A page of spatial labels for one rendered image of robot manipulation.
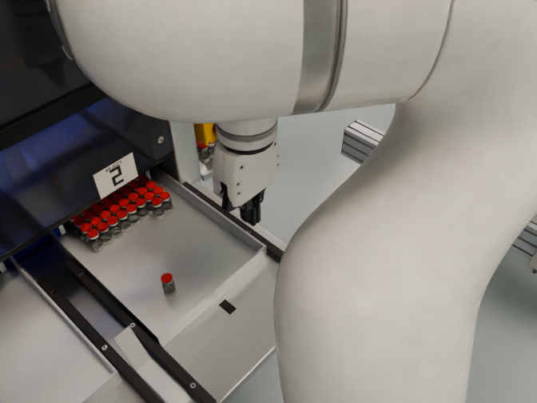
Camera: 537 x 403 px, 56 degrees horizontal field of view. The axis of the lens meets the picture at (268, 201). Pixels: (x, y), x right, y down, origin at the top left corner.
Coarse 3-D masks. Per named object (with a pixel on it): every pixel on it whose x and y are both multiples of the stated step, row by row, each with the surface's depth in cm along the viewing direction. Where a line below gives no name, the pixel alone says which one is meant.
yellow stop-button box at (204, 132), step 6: (198, 126) 107; (204, 126) 105; (210, 126) 106; (198, 132) 108; (204, 132) 106; (210, 132) 107; (198, 138) 110; (204, 138) 108; (210, 138) 108; (216, 138) 110
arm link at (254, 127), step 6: (252, 120) 63; (258, 120) 63; (264, 120) 64; (270, 120) 65; (276, 120) 67; (222, 126) 65; (228, 126) 64; (234, 126) 64; (240, 126) 64; (246, 126) 64; (252, 126) 64; (258, 126) 64; (264, 126) 65; (270, 126) 66; (228, 132) 65; (234, 132) 65; (240, 132) 64; (246, 132) 64; (252, 132) 64; (258, 132) 65; (264, 132) 65
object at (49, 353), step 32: (0, 288) 93; (32, 288) 93; (0, 320) 89; (32, 320) 89; (64, 320) 88; (0, 352) 84; (32, 352) 84; (64, 352) 84; (96, 352) 81; (0, 384) 81; (32, 384) 81; (64, 384) 81; (96, 384) 81
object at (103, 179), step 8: (120, 160) 93; (128, 160) 94; (112, 168) 92; (128, 168) 95; (136, 168) 97; (96, 176) 90; (104, 176) 92; (112, 176) 93; (120, 176) 95; (128, 176) 96; (136, 176) 98; (96, 184) 91; (104, 184) 93; (112, 184) 94; (120, 184) 96; (104, 192) 94
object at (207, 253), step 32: (192, 192) 106; (160, 224) 104; (192, 224) 104; (224, 224) 103; (96, 256) 98; (128, 256) 98; (160, 256) 98; (192, 256) 98; (224, 256) 98; (256, 256) 95; (128, 288) 93; (160, 288) 93; (192, 288) 93; (224, 288) 91; (160, 320) 89; (192, 320) 88
